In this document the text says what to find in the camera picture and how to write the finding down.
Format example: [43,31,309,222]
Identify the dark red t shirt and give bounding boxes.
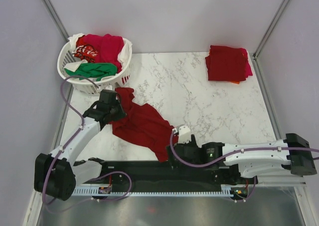
[112,87,173,162]

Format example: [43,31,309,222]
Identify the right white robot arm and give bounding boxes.
[166,133,317,183]

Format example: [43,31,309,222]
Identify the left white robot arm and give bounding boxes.
[34,89,126,201]

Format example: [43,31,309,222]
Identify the white laundry basket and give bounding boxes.
[57,33,133,95]

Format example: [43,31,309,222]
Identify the green shirt in basket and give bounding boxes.
[64,62,117,81]

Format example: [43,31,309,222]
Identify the red printed shirt in basket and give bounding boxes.
[73,36,99,63]

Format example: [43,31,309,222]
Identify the white shirt in basket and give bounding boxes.
[68,33,132,69]

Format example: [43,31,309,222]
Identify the folded dark red shirt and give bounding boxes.
[205,45,246,82]

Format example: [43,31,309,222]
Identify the folded pink shirt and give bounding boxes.
[242,49,253,78]

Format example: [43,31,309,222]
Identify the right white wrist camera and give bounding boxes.
[172,125,191,144]

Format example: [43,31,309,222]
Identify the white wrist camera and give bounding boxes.
[104,85,114,90]
[172,125,191,144]

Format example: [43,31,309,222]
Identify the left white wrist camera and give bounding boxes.
[104,85,114,90]

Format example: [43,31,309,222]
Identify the slotted cable duct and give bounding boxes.
[72,185,231,197]

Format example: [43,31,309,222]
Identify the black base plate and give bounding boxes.
[89,158,258,193]

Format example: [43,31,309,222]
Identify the aluminium rail bars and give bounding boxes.
[77,162,303,185]

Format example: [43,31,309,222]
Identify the right aluminium table rail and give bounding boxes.
[250,53,286,140]

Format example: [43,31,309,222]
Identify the left aluminium frame post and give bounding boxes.
[41,0,69,41]

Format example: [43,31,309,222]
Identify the aluminium frame post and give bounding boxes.
[252,0,292,59]
[41,0,69,41]

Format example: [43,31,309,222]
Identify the right aluminium frame post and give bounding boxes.
[252,0,292,59]

